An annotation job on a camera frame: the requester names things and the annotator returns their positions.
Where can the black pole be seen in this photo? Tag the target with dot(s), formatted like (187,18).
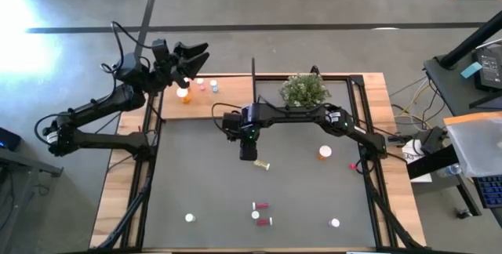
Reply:
(470,42)

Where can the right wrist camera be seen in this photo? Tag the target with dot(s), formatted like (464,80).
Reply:
(232,126)

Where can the clear water bottle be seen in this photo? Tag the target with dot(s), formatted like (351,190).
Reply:
(451,169)

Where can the red small bottle upper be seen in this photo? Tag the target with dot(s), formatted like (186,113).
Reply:
(262,205)

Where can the orange pill bottle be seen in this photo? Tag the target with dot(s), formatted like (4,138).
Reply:
(324,151)
(185,98)

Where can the black device blue light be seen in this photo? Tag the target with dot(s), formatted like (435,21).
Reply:
(9,140)

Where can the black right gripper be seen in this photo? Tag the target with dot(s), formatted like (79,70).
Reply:
(249,151)

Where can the black metal table frame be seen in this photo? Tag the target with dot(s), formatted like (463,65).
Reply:
(357,80)

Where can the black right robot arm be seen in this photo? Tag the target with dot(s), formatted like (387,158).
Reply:
(294,115)

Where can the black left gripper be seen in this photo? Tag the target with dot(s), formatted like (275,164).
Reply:
(170,74)

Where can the white cap left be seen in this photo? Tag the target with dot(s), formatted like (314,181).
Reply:
(190,217)

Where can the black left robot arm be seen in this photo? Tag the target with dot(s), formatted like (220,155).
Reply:
(110,141)

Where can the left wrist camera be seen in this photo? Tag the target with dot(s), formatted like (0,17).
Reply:
(160,52)

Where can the black desk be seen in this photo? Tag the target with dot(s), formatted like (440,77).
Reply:
(451,85)

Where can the pink pill bottle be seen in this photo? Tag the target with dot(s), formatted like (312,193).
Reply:
(201,86)
(334,222)

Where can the black keyboard blue keys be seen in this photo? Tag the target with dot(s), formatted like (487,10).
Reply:
(490,191)

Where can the tall yellow pill bottle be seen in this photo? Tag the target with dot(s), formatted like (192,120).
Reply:
(255,215)

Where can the clear plastic zip bag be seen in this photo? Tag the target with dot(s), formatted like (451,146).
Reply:
(478,148)

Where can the black power adapter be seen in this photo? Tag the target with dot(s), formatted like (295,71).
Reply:
(490,70)

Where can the red tag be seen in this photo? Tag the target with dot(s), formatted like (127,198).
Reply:
(353,165)

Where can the short yellow pill bottle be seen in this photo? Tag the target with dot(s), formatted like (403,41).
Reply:
(260,164)

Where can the blue bottle red pills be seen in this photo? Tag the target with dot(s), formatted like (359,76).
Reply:
(263,222)

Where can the wooden shelf black frame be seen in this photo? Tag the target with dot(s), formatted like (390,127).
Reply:
(227,101)

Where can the white paper box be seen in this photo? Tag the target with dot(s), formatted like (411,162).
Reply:
(409,156)

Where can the black box device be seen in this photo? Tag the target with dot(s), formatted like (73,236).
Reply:
(431,138)

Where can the small blue pill bottle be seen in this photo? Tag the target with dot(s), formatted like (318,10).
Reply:
(214,88)

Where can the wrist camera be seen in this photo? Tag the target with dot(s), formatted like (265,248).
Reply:
(160,52)
(232,126)

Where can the green potted plant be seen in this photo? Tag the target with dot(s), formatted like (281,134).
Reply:
(304,91)

